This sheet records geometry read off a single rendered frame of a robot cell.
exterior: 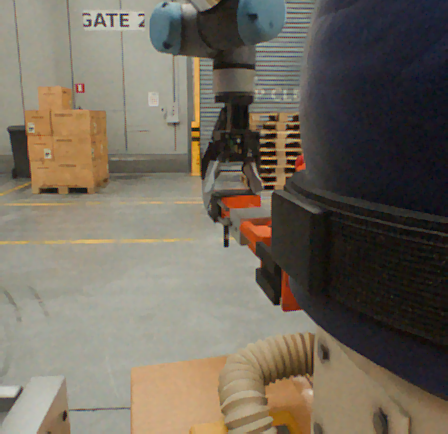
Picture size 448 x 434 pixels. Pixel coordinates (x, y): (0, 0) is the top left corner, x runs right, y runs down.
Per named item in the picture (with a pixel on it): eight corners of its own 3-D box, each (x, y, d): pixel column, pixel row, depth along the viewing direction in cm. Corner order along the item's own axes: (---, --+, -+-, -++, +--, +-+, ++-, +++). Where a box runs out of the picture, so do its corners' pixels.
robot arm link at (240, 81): (209, 72, 76) (251, 73, 78) (209, 97, 77) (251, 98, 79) (217, 68, 69) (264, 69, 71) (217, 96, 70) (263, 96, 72)
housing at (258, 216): (279, 243, 65) (280, 215, 64) (237, 246, 63) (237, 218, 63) (266, 231, 72) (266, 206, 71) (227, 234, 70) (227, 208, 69)
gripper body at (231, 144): (218, 166, 71) (218, 94, 69) (209, 161, 79) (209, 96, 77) (261, 165, 73) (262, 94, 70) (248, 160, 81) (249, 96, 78)
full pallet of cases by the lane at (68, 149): (94, 193, 679) (87, 83, 644) (31, 194, 673) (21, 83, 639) (109, 182, 797) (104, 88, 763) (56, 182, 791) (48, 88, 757)
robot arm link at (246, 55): (199, 4, 71) (235, 12, 77) (199, 70, 73) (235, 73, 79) (229, -6, 65) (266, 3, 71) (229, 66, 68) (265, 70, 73)
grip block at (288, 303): (363, 304, 44) (367, 251, 43) (275, 313, 42) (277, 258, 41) (328, 275, 52) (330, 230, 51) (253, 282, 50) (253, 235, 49)
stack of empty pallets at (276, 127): (312, 190, 707) (315, 112, 681) (247, 191, 700) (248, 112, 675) (294, 179, 833) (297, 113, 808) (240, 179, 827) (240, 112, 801)
